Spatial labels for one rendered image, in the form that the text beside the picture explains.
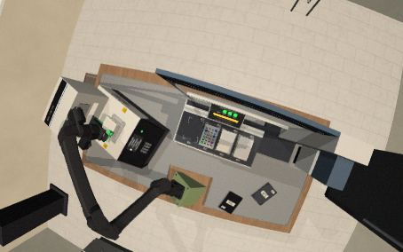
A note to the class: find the white tube rack with round holes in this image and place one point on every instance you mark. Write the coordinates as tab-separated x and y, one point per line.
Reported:
209	136

